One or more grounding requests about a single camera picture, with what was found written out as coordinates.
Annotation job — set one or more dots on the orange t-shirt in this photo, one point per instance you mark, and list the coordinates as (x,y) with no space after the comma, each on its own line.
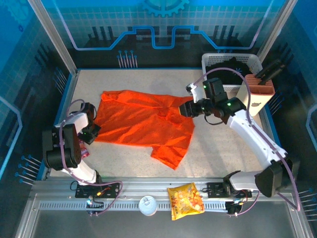
(143,119)

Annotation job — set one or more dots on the black base plate right arm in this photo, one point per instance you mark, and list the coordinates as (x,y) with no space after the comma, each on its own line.
(214,189)

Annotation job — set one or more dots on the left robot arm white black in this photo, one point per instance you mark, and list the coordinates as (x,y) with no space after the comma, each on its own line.
(74,121)

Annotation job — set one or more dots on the black base plate left arm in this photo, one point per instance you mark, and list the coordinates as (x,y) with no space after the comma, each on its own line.
(111,189)

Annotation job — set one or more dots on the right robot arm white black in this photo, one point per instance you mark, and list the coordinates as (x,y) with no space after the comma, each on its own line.
(250,134)

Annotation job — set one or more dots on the red snack packet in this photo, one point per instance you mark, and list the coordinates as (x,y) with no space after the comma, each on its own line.
(84,148)

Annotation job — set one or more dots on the black t-shirt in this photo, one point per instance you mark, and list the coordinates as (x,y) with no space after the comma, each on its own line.
(230,74)

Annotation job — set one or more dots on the white plastic basket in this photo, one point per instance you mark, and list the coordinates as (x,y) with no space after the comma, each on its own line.
(223,57)

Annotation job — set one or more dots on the white knife block pink top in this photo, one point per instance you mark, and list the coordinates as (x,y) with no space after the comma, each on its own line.
(257,104)

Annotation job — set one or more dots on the yellow snack bag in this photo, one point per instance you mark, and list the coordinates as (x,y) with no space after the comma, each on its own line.
(184,200)

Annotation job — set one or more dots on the white round cup lid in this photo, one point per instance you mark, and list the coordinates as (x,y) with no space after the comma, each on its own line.
(147,205)

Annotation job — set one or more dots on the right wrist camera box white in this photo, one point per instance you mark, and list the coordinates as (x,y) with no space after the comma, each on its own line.
(195,93)

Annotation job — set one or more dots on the aluminium frame rail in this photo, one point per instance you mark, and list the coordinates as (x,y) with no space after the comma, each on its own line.
(158,181)

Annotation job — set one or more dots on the aluminium frame post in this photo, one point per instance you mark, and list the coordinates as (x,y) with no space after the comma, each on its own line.
(278,24)
(54,37)

